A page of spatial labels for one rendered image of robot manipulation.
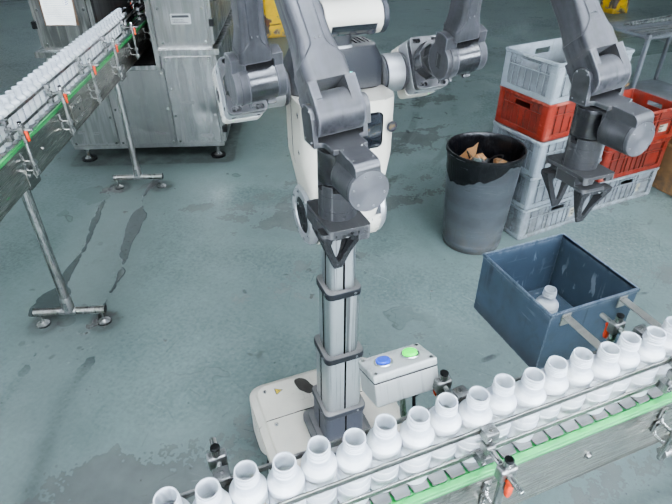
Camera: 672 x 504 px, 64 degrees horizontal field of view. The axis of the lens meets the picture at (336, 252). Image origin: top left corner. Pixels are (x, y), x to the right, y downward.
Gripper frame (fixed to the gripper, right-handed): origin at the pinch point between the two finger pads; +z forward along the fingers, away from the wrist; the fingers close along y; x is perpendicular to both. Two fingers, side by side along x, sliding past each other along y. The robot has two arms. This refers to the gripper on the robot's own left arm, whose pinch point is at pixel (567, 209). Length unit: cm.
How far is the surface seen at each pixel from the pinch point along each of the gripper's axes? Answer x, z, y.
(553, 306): -34, 54, 27
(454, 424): 30.4, 27.6, -15.9
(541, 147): -142, 74, 160
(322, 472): 55, 27, -16
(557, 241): -50, 47, 46
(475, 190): -99, 92, 158
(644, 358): -14.0, 29.0, -15.5
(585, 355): -0.2, 25.4, -12.9
